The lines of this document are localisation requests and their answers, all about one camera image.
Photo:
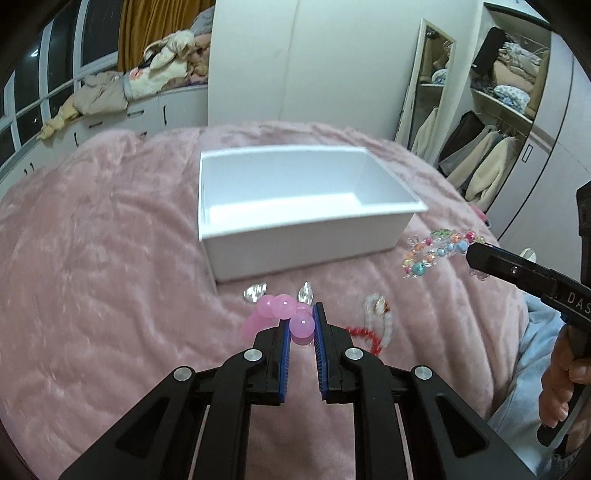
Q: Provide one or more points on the small clear crystal earring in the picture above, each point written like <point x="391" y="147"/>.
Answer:
<point x="254" y="292"/>

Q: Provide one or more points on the teardrop crystal pendant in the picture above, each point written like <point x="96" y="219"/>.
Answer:
<point x="306" y="294"/>

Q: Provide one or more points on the standing mirror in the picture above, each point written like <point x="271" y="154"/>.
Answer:
<point x="425" y="91"/>

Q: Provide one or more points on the white low window cabinet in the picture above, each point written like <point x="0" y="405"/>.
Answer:
<point x="172" y="109"/>

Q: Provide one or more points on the open wardrobe with clothes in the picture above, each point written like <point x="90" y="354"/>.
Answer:
<point x="505" y="81"/>

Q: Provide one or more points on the white curved wardrobe door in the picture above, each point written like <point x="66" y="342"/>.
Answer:
<point x="344" y="63"/>

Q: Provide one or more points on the light blue jeans leg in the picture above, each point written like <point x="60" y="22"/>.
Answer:
<point x="517" y="420"/>

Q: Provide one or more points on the person's right hand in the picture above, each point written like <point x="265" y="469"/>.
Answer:
<point x="559" y="380"/>

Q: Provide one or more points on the white rectangular storage box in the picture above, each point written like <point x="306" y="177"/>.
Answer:
<point x="268" y="209"/>

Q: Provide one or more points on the mustard yellow curtain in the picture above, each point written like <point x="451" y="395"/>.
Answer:
<point x="144" y="21"/>

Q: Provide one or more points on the pile of clothes on cabinet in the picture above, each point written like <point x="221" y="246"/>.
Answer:
<point x="177" y="60"/>

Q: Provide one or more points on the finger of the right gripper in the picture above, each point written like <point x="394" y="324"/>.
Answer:
<point x="504" y="265"/>

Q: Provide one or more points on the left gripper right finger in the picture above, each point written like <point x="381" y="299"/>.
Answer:
<point x="408" y="424"/>

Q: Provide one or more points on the large dark window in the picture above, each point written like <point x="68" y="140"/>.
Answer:
<point x="78" y="41"/>

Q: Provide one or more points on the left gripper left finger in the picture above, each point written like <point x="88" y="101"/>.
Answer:
<point x="193" y="424"/>

